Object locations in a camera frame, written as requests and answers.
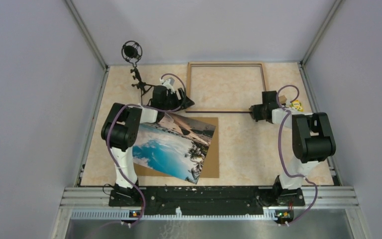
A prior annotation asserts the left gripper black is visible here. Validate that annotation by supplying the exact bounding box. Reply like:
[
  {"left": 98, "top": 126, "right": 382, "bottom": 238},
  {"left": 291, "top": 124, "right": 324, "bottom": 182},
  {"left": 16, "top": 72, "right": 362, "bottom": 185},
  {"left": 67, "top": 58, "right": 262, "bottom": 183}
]
[{"left": 162, "top": 88, "right": 194, "bottom": 112}]

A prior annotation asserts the wooden picture frame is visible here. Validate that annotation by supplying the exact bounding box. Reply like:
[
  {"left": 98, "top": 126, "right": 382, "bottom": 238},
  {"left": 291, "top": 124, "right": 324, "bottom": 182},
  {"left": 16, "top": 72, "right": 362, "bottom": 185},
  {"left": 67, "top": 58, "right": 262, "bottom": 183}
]
[{"left": 186, "top": 61, "right": 268, "bottom": 113}]

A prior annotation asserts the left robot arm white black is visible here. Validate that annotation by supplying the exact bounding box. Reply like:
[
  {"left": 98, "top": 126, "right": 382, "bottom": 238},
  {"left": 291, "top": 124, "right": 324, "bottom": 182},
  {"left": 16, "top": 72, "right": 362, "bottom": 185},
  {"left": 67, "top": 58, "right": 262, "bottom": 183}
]
[{"left": 101, "top": 73, "right": 189, "bottom": 206}]

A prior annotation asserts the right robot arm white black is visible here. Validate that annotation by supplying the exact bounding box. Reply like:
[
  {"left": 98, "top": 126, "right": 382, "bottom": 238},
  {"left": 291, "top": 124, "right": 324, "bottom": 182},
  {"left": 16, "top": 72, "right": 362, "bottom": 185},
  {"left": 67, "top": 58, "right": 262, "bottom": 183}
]
[{"left": 249, "top": 91, "right": 336, "bottom": 205}]

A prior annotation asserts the beach landscape photo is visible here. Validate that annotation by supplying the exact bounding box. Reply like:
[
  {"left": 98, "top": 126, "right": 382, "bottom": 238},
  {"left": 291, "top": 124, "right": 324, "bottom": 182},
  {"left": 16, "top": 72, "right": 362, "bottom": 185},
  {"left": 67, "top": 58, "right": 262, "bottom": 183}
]
[{"left": 132, "top": 112, "right": 217, "bottom": 185}]

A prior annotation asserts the small brown wooden block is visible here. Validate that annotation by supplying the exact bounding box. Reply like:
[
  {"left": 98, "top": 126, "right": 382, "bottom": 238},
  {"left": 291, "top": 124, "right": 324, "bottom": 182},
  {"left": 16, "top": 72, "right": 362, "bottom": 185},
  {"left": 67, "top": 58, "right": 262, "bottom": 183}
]
[{"left": 279, "top": 96, "right": 287, "bottom": 105}]

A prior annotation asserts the small yellow toy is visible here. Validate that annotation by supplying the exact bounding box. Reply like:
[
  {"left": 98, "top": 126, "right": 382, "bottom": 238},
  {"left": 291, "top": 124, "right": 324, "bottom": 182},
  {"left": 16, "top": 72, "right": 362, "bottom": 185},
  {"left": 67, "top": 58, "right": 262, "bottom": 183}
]
[{"left": 290, "top": 100, "right": 304, "bottom": 112}]

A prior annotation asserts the brown cardboard backing board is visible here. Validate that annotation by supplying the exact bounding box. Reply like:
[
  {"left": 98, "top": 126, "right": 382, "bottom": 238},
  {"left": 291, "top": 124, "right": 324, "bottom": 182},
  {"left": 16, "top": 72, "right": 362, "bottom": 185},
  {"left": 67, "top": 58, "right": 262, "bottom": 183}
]
[{"left": 135, "top": 117, "right": 220, "bottom": 179}]

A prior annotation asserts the black microphone on tripod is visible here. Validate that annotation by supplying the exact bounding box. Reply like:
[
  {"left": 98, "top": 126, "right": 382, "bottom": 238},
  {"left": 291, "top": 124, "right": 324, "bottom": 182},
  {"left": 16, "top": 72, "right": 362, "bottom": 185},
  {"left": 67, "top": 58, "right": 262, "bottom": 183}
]
[{"left": 121, "top": 40, "right": 154, "bottom": 96}]

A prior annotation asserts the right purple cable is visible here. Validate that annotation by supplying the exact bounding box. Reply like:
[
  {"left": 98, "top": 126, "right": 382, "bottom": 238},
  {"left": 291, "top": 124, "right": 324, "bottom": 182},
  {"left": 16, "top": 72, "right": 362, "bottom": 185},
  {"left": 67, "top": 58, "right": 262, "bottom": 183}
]
[{"left": 275, "top": 85, "right": 318, "bottom": 227}]

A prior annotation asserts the purple cable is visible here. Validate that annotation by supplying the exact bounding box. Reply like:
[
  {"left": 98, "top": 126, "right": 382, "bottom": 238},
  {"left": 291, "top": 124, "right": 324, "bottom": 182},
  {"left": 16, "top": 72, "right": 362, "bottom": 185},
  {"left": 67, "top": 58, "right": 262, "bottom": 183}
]
[
  {"left": 275, "top": 85, "right": 318, "bottom": 227},
  {"left": 106, "top": 73, "right": 188, "bottom": 228}
]

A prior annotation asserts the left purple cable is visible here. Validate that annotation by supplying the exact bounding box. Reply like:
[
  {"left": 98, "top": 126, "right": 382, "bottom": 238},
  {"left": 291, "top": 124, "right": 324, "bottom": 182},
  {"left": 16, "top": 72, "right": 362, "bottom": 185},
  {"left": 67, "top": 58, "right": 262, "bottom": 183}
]
[{"left": 106, "top": 73, "right": 188, "bottom": 228}]

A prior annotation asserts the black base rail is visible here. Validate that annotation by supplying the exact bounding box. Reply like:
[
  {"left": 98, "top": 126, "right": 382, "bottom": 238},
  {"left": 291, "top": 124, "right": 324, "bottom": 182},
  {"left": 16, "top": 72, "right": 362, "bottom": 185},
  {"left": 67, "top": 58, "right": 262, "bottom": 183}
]
[{"left": 108, "top": 186, "right": 306, "bottom": 216}]

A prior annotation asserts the white cable duct strip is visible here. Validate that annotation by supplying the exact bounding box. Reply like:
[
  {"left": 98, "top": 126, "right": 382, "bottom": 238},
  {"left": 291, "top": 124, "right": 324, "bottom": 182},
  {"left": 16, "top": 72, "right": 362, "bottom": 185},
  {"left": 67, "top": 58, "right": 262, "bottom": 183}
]
[{"left": 71, "top": 208, "right": 277, "bottom": 221}]

